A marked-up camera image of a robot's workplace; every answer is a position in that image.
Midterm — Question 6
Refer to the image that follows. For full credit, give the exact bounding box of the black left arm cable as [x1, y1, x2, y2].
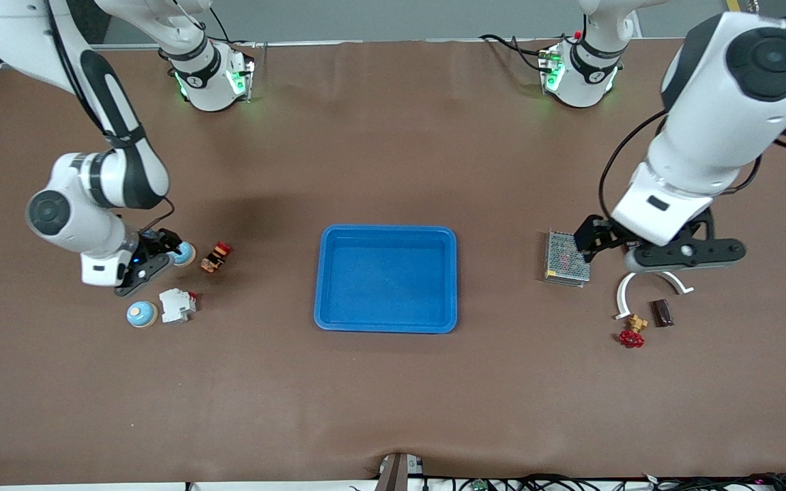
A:
[599, 109, 786, 222]

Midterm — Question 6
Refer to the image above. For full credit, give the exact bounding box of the grey metal table bracket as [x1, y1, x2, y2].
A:
[374, 452, 425, 491]

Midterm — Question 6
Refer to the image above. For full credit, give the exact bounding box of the white curved plastic bracket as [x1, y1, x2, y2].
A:
[614, 271, 695, 321]

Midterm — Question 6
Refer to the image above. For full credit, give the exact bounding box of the white circuit breaker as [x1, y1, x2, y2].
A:
[159, 288, 198, 324]

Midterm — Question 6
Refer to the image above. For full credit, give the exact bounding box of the black base cable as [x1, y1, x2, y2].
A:
[480, 34, 551, 72]

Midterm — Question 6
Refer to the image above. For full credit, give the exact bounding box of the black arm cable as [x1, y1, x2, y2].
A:
[599, 109, 786, 222]
[45, 0, 177, 234]

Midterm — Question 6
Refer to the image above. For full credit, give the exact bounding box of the metal mesh power supply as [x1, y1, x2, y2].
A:
[544, 230, 592, 288]

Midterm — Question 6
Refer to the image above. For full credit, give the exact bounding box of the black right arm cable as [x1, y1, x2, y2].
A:
[45, 0, 177, 234]

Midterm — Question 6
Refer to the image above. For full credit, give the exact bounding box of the brass valve red handwheel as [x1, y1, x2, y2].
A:
[618, 314, 648, 349]

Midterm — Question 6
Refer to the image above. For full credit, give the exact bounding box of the blue plastic tray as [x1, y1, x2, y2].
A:
[314, 225, 459, 335]

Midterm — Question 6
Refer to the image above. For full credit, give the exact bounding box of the orange red rotary switch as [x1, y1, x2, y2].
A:
[201, 241, 233, 273]

